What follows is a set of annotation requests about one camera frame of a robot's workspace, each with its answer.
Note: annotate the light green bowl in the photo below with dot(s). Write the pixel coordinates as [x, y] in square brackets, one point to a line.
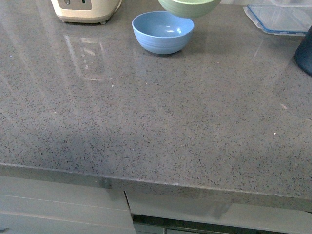
[189, 8]

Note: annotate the white cabinet drawer front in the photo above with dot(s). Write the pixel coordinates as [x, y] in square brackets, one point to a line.
[207, 216]

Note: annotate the clear plastic food container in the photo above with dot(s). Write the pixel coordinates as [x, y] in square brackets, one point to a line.
[281, 17]

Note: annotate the cream toaster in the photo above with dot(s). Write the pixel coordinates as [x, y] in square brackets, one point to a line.
[85, 11]

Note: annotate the dark blue saucepan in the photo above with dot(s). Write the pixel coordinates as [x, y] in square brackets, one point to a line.
[303, 54]

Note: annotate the white cabinet door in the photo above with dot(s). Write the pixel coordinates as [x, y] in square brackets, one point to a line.
[38, 207]

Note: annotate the light blue bowl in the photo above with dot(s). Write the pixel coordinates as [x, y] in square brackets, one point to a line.
[162, 33]

